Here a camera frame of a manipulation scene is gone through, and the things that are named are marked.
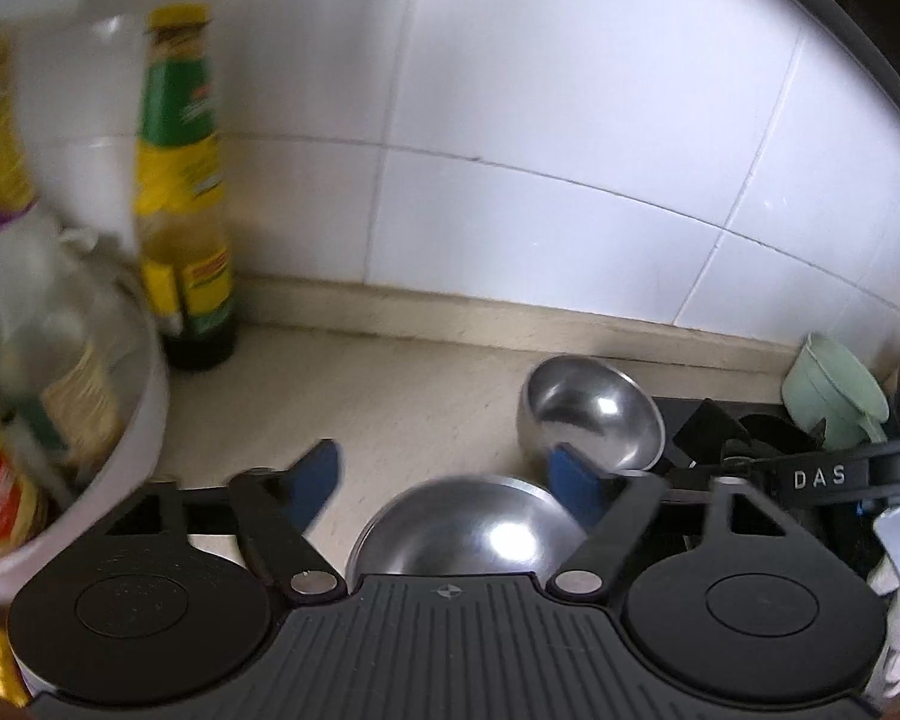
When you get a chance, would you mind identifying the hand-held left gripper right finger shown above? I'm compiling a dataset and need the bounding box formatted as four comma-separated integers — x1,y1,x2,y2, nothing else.
544,444,796,605

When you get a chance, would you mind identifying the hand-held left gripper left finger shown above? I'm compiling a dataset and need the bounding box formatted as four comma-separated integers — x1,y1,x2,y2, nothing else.
97,439,346,605

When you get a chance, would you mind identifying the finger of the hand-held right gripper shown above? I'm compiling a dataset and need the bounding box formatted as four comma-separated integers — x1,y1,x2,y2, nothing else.
757,441,900,500

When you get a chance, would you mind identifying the stainless steel bowl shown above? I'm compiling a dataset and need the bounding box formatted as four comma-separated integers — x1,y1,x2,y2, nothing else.
345,474,590,590
517,355,665,473

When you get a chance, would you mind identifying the light green cup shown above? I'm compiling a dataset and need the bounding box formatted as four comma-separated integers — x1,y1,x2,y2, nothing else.
781,334,890,451

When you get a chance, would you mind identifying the black dish rack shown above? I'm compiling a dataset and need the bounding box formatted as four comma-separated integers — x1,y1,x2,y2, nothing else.
649,326,900,578

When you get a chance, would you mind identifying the green and yellow label bottle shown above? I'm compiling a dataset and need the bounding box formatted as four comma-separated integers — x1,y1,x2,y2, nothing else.
133,6,239,372

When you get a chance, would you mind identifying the black range hood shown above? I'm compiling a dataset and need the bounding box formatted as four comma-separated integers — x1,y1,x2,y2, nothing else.
727,0,900,136

